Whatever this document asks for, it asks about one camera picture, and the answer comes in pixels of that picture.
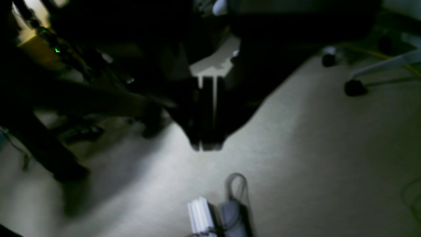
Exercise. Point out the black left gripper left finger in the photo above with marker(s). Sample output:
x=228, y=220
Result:
x=174, y=87

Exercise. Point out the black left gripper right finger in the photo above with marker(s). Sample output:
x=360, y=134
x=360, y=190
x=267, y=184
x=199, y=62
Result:
x=269, y=52

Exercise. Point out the office chair base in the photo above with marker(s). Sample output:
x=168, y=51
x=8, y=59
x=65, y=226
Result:
x=392, y=51

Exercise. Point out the aluminium frame post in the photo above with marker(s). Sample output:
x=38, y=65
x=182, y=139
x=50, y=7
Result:
x=201, y=220

